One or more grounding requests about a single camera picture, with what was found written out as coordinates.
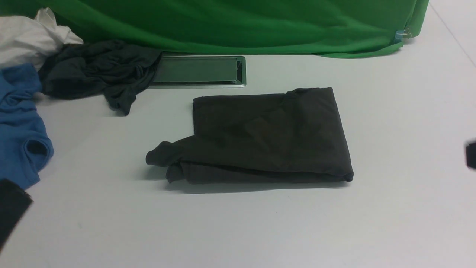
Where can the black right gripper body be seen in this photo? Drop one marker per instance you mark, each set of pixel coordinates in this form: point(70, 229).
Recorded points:
point(471, 155)

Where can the dark gray long-sleeve shirt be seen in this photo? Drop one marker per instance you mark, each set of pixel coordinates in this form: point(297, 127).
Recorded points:
point(293, 137)

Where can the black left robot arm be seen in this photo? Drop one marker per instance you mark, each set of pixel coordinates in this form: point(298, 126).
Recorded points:
point(14, 202)

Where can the dark teal crumpled shirt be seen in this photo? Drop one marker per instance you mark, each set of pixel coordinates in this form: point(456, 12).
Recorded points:
point(113, 68)

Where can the blue crumpled shirt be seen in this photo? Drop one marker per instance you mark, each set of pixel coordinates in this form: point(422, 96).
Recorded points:
point(25, 148)

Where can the white crumpled shirt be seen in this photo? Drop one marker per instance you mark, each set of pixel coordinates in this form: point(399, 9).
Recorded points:
point(25, 40)

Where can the blue binder clip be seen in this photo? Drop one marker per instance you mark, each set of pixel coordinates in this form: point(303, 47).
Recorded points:
point(401, 35)

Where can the green backdrop cloth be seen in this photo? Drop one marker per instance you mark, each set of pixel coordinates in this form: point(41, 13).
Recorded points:
point(342, 29)

